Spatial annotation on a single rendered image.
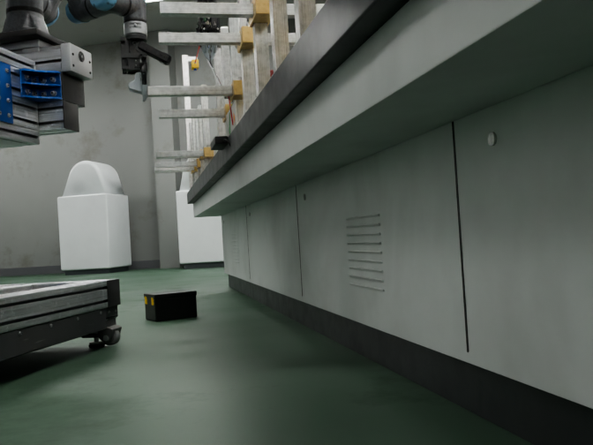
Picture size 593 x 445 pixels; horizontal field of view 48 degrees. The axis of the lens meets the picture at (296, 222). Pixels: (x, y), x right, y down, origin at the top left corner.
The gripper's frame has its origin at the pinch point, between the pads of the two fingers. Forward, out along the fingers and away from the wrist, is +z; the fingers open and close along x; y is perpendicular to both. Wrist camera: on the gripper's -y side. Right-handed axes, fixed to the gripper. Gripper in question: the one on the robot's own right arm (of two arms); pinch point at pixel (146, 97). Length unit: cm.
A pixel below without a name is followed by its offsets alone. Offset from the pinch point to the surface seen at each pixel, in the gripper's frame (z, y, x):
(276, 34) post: 2, -30, 73
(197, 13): -10, -14, 51
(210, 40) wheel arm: -11.1, -19.5, 26.5
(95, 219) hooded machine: 10, 69, -688
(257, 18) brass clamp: -9, -29, 52
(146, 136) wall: -110, -4, -756
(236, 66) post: -10.8, -30.9, -2.3
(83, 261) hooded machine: 65, 88, -697
